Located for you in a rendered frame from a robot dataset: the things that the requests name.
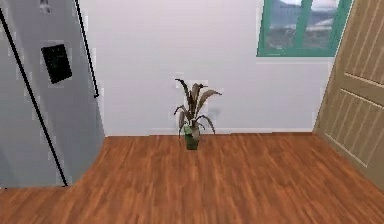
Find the houseplant in green pot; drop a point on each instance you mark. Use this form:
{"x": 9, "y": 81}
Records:
{"x": 192, "y": 133}

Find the grey fridge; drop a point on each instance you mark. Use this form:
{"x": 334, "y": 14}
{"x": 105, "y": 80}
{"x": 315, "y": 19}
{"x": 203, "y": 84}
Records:
{"x": 66, "y": 113}

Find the green framed window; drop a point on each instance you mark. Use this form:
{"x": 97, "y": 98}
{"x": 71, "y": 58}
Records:
{"x": 301, "y": 30}

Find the black panel on fridge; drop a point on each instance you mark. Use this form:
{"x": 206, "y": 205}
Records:
{"x": 56, "y": 63}

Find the tan wooden room door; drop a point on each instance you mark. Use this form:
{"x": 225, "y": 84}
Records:
{"x": 360, "y": 100}

